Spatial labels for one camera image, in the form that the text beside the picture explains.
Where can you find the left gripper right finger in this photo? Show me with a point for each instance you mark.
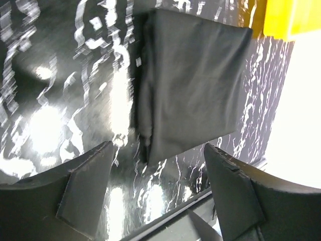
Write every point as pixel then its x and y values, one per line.
pixel 254 205

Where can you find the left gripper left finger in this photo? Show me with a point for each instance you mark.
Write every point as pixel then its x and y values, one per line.
pixel 62 203

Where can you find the black t shirt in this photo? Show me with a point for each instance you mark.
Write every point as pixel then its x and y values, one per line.
pixel 191 81

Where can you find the black marble pattern mat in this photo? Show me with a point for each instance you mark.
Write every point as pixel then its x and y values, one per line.
pixel 70 75

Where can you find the yellow plastic tray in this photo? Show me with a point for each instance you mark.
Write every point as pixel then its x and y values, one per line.
pixel 282 20

